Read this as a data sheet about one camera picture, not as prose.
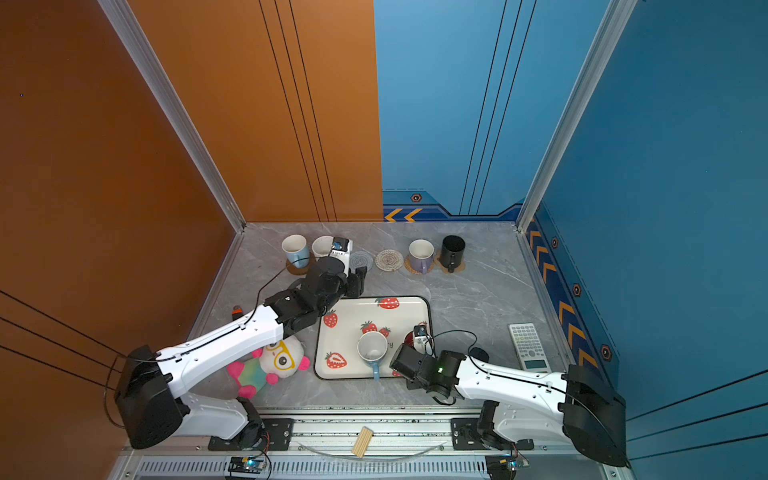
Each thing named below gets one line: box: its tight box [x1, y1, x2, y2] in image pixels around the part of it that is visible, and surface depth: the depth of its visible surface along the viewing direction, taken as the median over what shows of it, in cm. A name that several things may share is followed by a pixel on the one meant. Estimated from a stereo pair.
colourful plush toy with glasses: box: [228, 337, 311, 400], surface depth 80 cm
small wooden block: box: [352, 426, 374, 459], surface depth 74 cm
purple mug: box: [408, 238, 435, 274], surface depth 104 cm
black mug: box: [440, 235, 466, 273], surface depth 102 cm
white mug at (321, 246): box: [311, 235, 335, 261], surface depth 104 cm
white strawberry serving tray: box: [314, 296, 433, 379], surface depth 93 cm
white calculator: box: [508, 322, 552, 373], surface depth 89 cm
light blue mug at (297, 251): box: [281, 234, 310, 269], surface depth 103 cm
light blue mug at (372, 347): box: [357, 331, 388, 381], surface depth 86 cm
